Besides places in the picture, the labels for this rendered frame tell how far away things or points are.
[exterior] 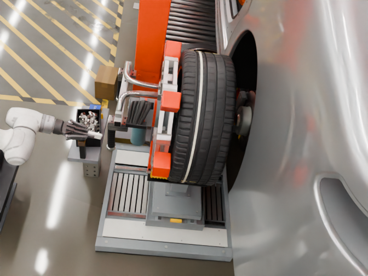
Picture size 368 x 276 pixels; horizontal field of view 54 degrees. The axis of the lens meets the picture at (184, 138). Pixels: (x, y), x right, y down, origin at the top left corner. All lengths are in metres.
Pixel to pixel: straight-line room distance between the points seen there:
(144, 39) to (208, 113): 0.75
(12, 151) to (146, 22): 0.95
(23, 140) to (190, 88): 0.78
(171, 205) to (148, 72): 0.82
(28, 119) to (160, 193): 0.92
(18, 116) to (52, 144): 0.99
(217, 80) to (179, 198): 0.94
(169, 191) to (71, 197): 0.66
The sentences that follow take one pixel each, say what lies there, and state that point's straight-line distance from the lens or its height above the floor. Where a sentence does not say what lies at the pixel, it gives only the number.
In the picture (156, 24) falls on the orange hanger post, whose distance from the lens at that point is 2.05.
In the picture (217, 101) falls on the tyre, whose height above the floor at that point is 1.13.
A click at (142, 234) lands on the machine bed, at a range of 2.30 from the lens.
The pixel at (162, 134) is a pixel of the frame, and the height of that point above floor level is 0.98.
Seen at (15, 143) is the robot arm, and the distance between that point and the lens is 1.74.
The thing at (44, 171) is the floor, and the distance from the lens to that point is 2.66.
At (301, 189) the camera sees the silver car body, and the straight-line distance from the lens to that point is 1.00.
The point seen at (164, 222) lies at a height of 0.15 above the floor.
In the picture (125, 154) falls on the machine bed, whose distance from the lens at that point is 2.62.
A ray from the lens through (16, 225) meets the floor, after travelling 2.48.
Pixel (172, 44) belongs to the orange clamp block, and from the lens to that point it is 1.83.
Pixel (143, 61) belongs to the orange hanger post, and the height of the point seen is 0.81.
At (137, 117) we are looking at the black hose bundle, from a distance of 1.58.
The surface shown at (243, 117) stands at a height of 0.91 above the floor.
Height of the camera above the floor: 2.14
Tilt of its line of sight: 48 degrees down
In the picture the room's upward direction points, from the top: 14 degrees clockwise
